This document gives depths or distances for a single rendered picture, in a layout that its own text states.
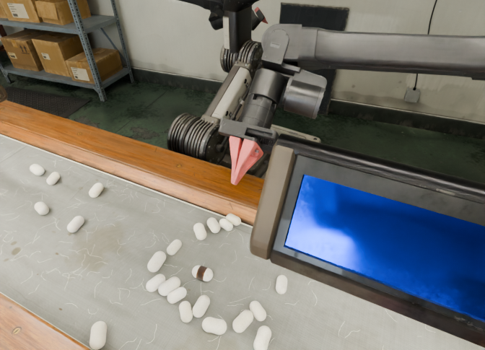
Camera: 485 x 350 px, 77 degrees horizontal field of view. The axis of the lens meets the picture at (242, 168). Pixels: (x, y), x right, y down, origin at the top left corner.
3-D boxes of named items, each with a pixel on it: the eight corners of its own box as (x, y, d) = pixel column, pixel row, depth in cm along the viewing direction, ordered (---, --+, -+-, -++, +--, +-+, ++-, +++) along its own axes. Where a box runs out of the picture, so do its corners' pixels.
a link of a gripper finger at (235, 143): (254, 189, 47) (273, 133, 48) (214, 176, 50) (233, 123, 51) (263, 195, 54) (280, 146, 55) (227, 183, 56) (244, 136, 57)
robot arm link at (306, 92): (274, 46, 59) (271, 26, 50) (333, 60, 57) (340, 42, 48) (256, 106, 59) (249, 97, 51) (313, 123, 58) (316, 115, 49)
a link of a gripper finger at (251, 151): (240, 185, 48) (259, 130, 49) (201, 172, 50) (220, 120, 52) (251, 191, 54) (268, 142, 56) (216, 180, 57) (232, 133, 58)
